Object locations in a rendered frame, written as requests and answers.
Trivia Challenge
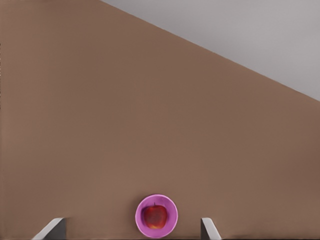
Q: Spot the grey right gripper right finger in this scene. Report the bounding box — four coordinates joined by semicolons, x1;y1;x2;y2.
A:
200;217;223;240

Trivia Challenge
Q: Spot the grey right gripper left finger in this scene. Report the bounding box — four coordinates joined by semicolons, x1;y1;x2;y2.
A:
31;217;67;240

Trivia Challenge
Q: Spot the red apple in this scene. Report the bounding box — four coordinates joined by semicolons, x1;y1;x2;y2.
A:
143;202;168;230

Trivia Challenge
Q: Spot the pink round plate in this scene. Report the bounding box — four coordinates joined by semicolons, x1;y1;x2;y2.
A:
135;193;179;239

